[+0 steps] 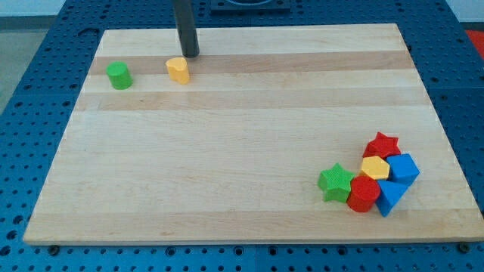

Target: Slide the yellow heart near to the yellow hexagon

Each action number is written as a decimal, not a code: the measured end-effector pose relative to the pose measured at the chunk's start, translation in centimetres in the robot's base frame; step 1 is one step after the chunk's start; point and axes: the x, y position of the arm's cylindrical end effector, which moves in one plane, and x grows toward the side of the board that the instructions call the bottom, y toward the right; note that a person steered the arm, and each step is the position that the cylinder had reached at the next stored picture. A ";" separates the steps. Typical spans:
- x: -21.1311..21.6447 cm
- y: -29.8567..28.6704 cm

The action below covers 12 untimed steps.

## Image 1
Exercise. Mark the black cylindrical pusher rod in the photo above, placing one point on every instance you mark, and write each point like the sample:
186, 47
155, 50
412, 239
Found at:
185, 24

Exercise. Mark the yellow heart block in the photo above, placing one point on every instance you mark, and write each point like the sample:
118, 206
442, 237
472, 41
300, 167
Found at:
178, 71

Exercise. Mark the yellow hexagon block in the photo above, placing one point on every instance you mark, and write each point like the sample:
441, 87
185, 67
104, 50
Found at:
374, 167

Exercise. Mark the green cylinder block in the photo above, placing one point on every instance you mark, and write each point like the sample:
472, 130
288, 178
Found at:
119, 75

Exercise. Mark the wooden board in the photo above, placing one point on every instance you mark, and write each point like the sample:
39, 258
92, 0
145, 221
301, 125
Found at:
234, 155

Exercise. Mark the green star block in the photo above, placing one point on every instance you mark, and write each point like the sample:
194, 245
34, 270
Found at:
335, 183

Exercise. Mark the red star block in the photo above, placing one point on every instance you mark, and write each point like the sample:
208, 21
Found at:
382, 146

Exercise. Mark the red cylinder block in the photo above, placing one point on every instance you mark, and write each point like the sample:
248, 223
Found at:
364, 193

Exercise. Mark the blue cube block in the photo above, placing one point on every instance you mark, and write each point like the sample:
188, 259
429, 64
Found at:
403, 169

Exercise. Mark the blue triangle block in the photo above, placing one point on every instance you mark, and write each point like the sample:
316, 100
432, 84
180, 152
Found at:
390, 194

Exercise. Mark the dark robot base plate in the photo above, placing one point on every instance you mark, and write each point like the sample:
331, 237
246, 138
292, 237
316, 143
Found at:
225, 6

